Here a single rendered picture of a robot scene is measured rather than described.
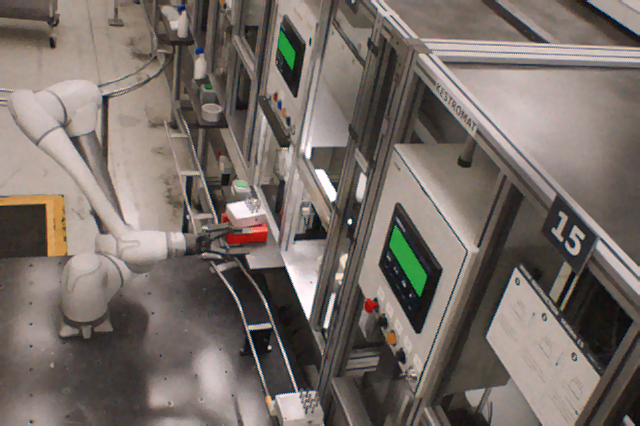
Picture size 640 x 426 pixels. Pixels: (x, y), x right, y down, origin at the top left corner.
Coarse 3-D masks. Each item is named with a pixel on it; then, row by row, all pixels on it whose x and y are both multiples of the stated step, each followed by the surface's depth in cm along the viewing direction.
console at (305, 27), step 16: (288, 0) 258; (304, 0) 249; (288, 16) 259; (304, 16) 242; (304, 32) 243; (272, 48) 278; (304, 48) 243; (272, 64) 279; (304, 64) 244; (272, 80) 280; (304, 80) 245; (272, 96) 281; (288, 96) 262; (304, 96) 247; (288, 112) 263; (288, 128) 256
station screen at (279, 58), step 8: (280, 24) 260; (288, 32) 252; (288, 40) 252; (296, 48) 245; (280, 56) 261; (280, 64) 262; (288, 64) 254; (280, 72) 262; (288, 72) 254; (288, 80) 254
